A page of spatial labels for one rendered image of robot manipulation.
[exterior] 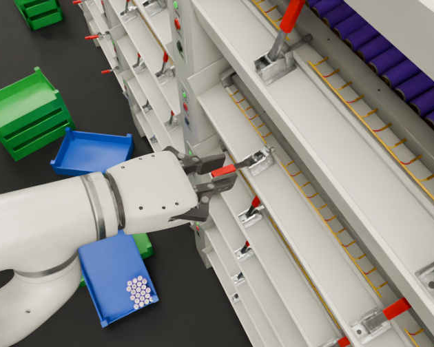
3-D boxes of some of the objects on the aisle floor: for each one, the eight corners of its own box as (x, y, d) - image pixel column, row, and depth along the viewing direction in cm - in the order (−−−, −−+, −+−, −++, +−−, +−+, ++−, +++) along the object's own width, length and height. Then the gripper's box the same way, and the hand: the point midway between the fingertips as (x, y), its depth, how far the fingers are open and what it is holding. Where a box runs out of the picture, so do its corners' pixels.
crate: (158, 297, 141) (159, 300, 133) (105, 323, 136) (102, 328, 128) (126, 221, 144) (125, 219, 136) (73, 244, 139) (68, 244, 132)
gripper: (127, 244, 43) (264, 199, 51) (85, 138, 51) (209, 113, 58) (125, 272, 48) (249, 228, 56) (87, 173, 56) (200, 147, 64)
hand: (216, 173), depth 57 cm, fingers open, 3 cm apart
